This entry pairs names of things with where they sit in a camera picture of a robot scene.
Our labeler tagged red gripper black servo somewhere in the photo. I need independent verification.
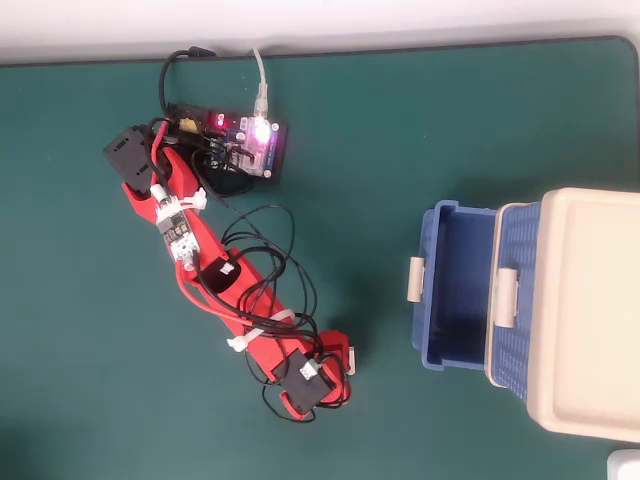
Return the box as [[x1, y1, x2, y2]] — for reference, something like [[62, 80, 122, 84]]
[[278, 329, 355, 420]]

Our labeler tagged blue drawer beige handle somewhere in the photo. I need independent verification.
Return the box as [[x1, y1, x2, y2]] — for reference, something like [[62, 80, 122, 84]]
[[485, 201, 545, 407], [404, 199, 500, 372]]

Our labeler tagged white object at edge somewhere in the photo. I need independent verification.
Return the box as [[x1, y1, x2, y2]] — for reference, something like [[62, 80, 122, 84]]
[[606, 448, 640, 480]]

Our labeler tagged controller circuit board black base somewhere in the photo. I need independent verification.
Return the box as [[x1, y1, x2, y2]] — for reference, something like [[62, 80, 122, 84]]
[[167, 102, 290, 187]]

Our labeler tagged white zip tie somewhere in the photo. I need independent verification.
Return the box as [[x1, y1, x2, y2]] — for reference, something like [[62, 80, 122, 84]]
[[226, 308, 296, 353], [179, 188, 209, 215]]

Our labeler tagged white USB cable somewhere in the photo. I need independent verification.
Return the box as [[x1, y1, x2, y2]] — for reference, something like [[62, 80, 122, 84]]
[[250, 47, 272, 120]]

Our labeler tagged dark green table mat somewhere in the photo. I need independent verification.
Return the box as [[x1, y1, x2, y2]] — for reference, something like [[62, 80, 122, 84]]
[[0, 34, 640, 480]]

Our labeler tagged beige plastic drawer cabinet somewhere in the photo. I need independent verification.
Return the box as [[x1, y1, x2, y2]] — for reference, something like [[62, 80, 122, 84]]
[[525, 187, 640, 444]]

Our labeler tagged black power cable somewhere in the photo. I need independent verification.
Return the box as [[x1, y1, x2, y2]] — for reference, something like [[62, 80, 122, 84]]
[[158, 45, 219, 119]]

